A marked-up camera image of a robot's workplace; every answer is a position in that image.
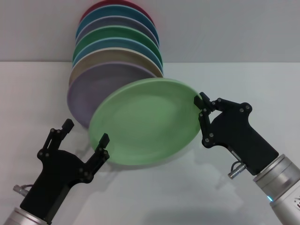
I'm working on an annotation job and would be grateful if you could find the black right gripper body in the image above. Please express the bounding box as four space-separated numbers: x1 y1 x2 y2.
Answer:
202 102 280 176

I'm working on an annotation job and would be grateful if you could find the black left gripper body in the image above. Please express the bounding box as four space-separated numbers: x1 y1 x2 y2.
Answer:
19 149 92 224

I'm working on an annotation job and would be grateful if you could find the light green plate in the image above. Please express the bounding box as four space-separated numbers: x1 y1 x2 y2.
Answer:
88 78 203 166

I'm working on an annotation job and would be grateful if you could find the lilac plate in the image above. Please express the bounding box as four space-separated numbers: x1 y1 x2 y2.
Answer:
67 61 153 128

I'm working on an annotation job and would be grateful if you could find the beige plate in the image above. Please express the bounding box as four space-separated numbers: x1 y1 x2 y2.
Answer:
68 47 164 88

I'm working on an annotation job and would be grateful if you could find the light blue plate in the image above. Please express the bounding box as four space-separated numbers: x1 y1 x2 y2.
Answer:
72 37 164 74

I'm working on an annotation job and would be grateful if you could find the dark green plate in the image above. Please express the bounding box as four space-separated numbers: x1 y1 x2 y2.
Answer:
72 25 162 62

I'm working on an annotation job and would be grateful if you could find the grey lilac-rimmed plate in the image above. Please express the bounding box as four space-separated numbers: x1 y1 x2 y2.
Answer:
75 15 160 45

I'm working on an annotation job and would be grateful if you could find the crimson red plate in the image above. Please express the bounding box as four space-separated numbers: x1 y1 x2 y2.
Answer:
79 0 155 26

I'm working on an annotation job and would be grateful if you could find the teal blue plate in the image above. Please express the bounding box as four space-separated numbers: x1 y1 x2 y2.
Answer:
75 4 158 39

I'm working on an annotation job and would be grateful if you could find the left gripper cable connector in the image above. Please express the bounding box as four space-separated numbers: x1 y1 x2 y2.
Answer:
13 184 33 195

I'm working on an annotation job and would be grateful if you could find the gripper cable connector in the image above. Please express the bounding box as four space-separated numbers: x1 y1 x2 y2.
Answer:
227 160 248 180
13 184 33 195

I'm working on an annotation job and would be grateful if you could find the right gripper cable connector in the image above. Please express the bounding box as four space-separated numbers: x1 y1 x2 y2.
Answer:
227 160 248 180

